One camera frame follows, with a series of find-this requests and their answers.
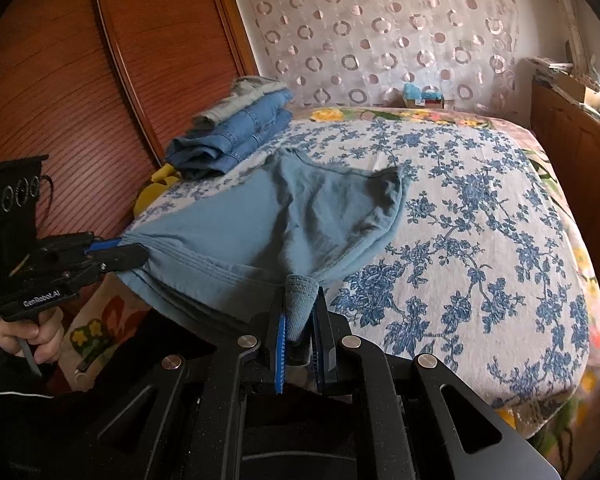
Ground teal blue shorts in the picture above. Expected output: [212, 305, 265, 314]
[119, 148, 411, 341]

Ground person's left hand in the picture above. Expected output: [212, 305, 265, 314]
[0, 308, 65, 364]

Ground folded blue denim jeans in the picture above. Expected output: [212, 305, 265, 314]
[166, 89, 292, 180]

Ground blue floral white bedspread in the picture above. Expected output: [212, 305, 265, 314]
[122, 115, 590, 408]

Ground brown wooden slatted wardrobe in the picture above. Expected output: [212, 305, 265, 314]
[0, 0, 257, 236]

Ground folded grey-green pants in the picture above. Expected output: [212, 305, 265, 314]
[193, 76, 288, 130]

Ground tissue box with blue bag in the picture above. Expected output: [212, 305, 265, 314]
[402, 82, 444, 110]

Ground colourful flower blanket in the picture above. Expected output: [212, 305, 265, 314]
[59, 104, 600, 476]

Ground pink circle-patterned curtain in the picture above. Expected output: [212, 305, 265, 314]
[238, 0, 518, 113]

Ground long wooden cabinet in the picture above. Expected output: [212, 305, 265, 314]
[531, 81, 600, 282]

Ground stack of papers on cabinet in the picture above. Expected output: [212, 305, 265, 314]
[526, 56, 573, 84]

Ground cardboard box on cabinet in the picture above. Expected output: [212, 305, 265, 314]
[555, 73, 600, 110]

